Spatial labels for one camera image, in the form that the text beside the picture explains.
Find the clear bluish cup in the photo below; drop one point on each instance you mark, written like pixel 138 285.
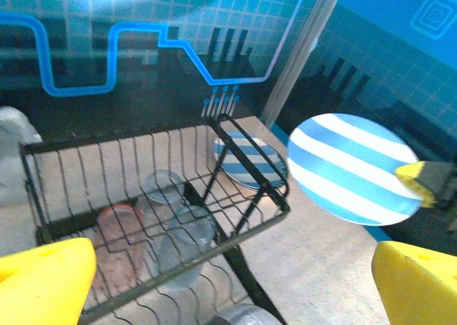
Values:
pixel 164 185

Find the pink transparent cup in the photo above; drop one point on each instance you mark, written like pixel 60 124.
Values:
pixel 119 228

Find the grey transparent cup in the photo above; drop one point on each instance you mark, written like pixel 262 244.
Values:
pixel 187 248

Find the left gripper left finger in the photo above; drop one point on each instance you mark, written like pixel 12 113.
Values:
pixel 39 289

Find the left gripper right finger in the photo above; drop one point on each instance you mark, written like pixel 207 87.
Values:
pixel 417 289

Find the aluminium frame post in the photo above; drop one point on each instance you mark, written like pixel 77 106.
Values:
pixel 303 53

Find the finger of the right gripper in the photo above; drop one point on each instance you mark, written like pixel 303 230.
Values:
pixel 412 173

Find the white grey plush dog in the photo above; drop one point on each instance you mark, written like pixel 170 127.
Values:
pixel 14 143

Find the blue white striped plate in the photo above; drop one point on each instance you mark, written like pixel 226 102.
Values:
pixel 251 148
pixel 342 168

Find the lilac bowl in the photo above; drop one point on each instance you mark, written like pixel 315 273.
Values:
pixel 246 316

